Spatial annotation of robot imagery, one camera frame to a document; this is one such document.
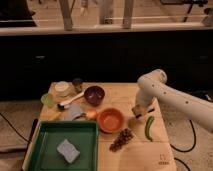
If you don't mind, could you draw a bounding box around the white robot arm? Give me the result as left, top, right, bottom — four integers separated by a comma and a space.
135, 69, 213, 133

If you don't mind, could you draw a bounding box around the green plastic tray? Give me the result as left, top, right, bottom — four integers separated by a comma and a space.
24, 121, 98, 171

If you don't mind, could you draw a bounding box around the green chili pepper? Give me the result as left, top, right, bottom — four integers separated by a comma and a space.
145, 116, 155, 142

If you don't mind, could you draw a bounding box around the orange bowl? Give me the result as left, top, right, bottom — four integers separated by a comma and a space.
96, 108, 125, 133

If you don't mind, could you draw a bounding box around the dark purple bowl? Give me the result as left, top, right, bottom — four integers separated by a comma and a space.
84, 86, 105, 106

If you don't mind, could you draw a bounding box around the orange onion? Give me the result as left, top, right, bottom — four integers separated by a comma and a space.
86, 109, 98, 120

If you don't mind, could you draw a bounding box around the black device on floor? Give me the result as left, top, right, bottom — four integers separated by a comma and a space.
193, 91, 212, 102

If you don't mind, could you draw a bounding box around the dark small jar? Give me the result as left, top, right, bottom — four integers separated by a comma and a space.
72, 78, 83, 93

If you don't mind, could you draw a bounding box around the grey cleaver knife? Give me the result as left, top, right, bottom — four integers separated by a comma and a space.
50, 103, 87, 122

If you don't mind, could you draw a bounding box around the white spoon with black head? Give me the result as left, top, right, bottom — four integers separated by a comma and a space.
57, 92, 84, 110

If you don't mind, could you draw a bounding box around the white round container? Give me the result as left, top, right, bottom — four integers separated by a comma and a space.
54, 81, 70, 97

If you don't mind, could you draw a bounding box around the blue grey sponge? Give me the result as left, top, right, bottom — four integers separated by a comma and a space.
57, 139, 80, 163

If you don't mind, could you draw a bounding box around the small green cup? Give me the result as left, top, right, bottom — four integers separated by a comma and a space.
41, 93, 54, 108

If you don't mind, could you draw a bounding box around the black cable right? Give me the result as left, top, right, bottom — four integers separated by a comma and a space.
169, 119, 201, 171

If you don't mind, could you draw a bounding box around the black cable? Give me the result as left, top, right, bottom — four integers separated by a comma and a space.
0, 112, 31, 144
169, 119, 201, 171

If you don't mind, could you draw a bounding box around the black cable left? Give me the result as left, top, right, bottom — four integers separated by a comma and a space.
0, 112, 31, 144

